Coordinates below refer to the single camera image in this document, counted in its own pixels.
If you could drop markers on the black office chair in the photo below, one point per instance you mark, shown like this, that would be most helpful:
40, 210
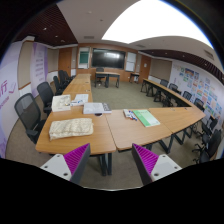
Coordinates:
46, 95
210, 147
30, 115
59, 89

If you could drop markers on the long wooden table row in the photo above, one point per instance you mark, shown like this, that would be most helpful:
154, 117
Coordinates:
81, 84
148, 86

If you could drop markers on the purple wall banner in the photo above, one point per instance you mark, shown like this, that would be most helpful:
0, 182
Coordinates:
39, 65

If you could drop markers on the white book stack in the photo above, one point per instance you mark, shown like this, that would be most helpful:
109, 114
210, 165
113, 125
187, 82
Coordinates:
95, 108

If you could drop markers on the long wooden table left row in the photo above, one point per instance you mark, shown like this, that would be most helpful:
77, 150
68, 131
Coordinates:
81, 84

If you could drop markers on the cream folded towel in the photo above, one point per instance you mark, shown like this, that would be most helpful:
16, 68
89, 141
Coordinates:
71, 128

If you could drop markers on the large black wall screen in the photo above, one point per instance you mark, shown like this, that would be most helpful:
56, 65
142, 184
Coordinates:
107, 58

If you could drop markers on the whiteboard right of screen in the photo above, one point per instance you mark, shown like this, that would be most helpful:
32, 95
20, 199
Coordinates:
130, 62

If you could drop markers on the white box on table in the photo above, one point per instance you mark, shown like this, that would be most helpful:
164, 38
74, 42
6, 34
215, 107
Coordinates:
61, 103

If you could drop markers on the long wooden table right row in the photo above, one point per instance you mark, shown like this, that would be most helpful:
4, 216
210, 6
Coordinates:
148, 86

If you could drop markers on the green folder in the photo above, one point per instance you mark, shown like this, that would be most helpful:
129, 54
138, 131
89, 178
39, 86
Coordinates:
146, 118

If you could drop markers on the small desk at front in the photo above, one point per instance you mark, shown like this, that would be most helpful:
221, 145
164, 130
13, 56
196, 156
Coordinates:
107, 76

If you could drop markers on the black office chair near left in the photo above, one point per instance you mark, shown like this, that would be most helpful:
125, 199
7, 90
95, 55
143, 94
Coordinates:
30, 115

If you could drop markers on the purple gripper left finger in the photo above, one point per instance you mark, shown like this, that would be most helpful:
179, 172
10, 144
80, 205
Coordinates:
69, 166

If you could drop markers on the pack of markers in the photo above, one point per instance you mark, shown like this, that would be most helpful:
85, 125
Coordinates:
129, 114

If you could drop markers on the black office chair near right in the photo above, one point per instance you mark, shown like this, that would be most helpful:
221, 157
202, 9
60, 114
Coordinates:
210, 147

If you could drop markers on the wooden table near right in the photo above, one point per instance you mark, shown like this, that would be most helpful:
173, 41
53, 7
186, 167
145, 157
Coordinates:
169, 122

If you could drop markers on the wooden table near left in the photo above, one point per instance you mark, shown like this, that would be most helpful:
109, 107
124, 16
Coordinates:
101, 141

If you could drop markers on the white papers on table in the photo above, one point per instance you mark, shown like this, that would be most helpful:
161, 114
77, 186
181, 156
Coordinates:
81, 98

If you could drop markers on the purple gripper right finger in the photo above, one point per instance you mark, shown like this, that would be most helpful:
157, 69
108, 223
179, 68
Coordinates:
151, 166

